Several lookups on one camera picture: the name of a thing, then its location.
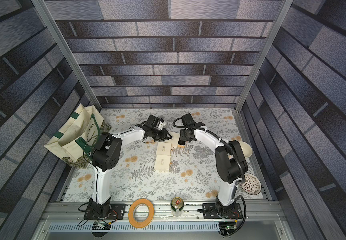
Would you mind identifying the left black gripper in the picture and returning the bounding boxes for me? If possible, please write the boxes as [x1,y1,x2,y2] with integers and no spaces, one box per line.
[151,128,173,141]

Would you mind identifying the cream drawer jewelry box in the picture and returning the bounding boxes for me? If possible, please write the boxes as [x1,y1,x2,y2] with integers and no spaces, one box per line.
[154,155,171,172]

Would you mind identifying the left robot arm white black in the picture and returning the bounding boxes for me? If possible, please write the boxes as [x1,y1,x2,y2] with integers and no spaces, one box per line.
[87,115,172,215]

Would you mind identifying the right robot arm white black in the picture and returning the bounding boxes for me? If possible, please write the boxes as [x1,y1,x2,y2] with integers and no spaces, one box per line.
[173,114,253,212]

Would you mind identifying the cream ceramic bowl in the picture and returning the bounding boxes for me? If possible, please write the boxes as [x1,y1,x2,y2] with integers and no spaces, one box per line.
[239,141,253,159]

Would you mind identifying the green drink can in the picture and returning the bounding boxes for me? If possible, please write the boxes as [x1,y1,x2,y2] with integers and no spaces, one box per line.
[171,197,184,217]

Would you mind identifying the cream green tote bag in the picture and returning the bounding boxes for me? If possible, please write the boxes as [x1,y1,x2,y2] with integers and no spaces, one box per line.
[45,104,112,169]

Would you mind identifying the orange tape roll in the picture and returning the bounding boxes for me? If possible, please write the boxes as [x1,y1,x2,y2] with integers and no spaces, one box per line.
[128,199,155,229]

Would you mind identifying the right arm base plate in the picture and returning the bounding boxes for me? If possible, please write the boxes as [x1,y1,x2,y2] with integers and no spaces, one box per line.
[202,203,244,220]

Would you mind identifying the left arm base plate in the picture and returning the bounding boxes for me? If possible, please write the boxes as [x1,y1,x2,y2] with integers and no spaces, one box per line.
[84,202,126,220]

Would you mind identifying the perforated metal cable tray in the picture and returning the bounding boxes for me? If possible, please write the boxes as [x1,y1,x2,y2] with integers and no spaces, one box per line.
[48,222,220,233]

